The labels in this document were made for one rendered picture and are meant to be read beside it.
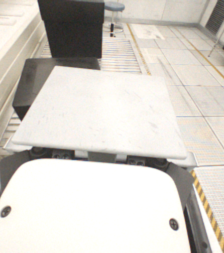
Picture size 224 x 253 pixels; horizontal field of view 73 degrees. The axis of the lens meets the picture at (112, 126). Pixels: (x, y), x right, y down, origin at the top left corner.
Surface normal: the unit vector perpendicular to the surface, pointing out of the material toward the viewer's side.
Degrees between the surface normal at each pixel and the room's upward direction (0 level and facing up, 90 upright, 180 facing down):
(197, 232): 0
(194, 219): 0
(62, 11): 90
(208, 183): 0
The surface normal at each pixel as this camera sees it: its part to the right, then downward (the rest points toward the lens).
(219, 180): 0.08, -0.64
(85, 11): 0.15, 0.77
